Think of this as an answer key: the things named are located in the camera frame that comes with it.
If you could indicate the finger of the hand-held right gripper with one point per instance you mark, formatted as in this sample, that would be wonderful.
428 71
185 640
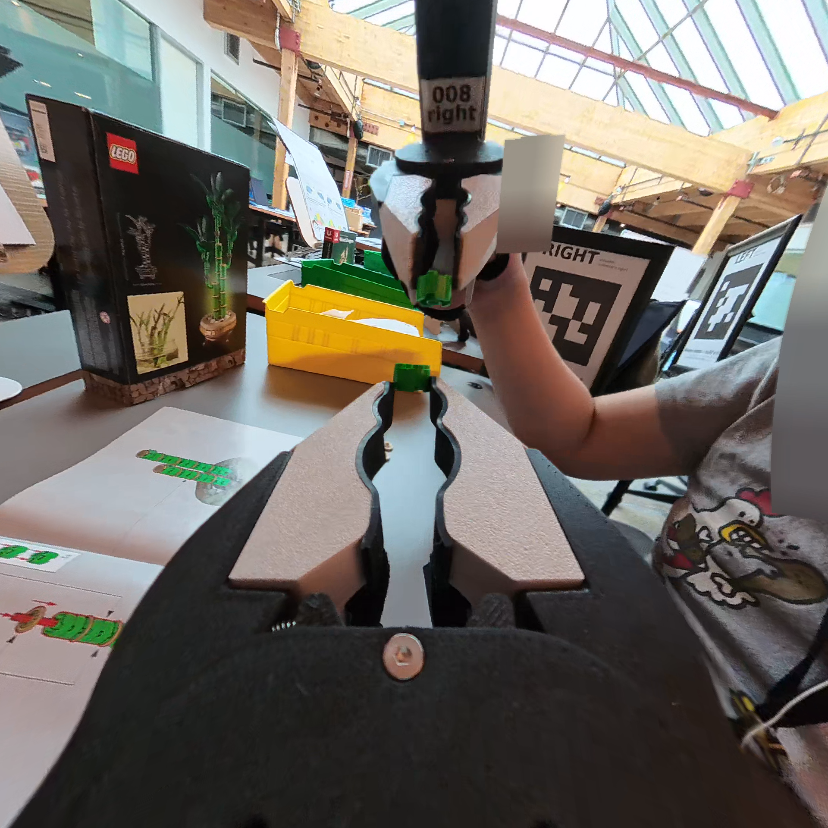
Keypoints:
482 220
401 220

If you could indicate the white instruction booklet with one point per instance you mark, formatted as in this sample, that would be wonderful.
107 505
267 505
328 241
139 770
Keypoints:
129 517

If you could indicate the white round plate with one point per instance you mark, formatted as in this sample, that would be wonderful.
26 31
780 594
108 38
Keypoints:
8 390

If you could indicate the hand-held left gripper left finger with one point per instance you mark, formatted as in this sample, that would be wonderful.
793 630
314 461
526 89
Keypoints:
310 511

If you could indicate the black framed marker tag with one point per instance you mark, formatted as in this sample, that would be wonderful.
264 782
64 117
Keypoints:
731 304
582 310

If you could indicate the large white paper bag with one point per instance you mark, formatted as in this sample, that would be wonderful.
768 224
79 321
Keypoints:
388 327

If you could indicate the green plastic bin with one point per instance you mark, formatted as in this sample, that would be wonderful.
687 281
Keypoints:
375 262
349 278

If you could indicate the yellow plastic bin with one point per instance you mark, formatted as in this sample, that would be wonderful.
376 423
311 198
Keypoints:
336 349

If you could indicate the person's right forearm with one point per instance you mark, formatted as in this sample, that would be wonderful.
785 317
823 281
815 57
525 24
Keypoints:
537 401

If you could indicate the brown cardboard sheet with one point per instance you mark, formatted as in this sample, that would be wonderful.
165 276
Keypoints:
19 162

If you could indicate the black toy box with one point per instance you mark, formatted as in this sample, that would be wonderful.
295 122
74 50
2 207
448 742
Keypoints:
129 271

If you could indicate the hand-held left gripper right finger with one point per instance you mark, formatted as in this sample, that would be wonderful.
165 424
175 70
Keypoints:
511 517

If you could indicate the green round toy brick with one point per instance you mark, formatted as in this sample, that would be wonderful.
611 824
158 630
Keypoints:
433 290
412 378

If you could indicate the person in grey shirt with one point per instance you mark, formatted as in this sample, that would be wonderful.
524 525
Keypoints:
711 420

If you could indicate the white poster board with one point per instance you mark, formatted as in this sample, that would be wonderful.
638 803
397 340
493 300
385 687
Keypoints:
317 181

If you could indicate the small white paper bag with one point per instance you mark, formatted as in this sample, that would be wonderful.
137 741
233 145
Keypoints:
336 314

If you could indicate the small red black box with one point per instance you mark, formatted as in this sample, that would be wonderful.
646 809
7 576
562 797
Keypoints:
339 249

